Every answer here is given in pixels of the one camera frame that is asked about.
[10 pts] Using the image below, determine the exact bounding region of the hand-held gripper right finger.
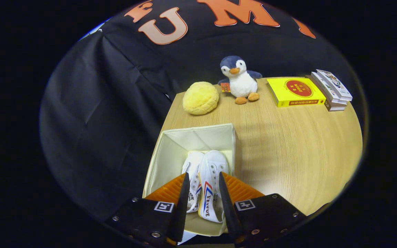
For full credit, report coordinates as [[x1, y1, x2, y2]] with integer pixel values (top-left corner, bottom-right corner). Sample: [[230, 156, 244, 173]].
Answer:
[[218, 172, 307, 246]]

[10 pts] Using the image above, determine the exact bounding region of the white illustrated book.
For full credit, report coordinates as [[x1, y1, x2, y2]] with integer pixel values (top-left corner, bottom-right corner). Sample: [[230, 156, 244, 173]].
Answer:
[[316, 69, 353, 102]]

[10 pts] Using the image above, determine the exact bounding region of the yellow book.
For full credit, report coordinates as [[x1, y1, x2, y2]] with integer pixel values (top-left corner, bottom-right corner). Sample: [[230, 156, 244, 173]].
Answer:
[[266, 77, 327, 108]]

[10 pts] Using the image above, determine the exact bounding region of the brown fabric storage box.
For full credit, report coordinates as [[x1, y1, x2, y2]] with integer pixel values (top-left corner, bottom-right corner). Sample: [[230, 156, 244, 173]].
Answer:
[[142, 123, 237, 237]]

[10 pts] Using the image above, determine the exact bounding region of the white canvas shoe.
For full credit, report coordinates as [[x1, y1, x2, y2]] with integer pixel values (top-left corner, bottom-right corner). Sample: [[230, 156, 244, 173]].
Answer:
[[197, 150, 232, 223], [181, 151, 205, 213]]

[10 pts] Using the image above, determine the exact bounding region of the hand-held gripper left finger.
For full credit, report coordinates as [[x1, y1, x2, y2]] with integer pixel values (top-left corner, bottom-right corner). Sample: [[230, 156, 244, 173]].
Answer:
[[105, 172, 190, 247]]

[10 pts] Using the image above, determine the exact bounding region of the white paperback book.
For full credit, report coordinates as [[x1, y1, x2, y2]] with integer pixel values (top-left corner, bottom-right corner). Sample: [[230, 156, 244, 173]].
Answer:
[[311, 72, 348, 105]]

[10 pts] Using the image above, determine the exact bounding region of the brown cover book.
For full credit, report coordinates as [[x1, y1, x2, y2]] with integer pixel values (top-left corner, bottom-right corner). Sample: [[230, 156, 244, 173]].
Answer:
[[305, 75, 346, 112]]

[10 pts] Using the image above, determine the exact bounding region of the yellow bread-shaped plush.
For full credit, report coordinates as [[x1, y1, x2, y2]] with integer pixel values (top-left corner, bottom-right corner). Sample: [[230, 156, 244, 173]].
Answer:
[[183, 81, 220, 115]]

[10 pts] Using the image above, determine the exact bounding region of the penguin plush toy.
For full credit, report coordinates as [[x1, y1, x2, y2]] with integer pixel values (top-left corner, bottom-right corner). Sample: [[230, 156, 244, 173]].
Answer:
[[218, 55, 263, 105]]

